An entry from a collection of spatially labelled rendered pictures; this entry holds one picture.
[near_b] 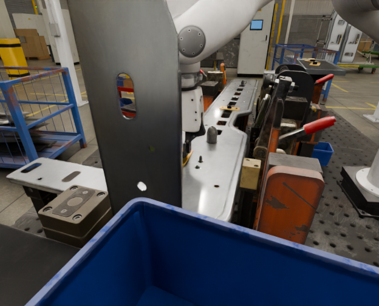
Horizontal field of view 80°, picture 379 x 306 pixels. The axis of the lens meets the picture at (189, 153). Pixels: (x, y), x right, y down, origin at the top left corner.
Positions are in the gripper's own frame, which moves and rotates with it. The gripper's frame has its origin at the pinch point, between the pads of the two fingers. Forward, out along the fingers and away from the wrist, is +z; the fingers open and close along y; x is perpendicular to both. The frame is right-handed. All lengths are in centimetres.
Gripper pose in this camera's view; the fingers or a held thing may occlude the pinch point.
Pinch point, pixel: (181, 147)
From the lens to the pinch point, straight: 57.5
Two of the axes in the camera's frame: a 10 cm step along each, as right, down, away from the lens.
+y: -9.5, -1.5, 2.7
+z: 0.0, 8.8, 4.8
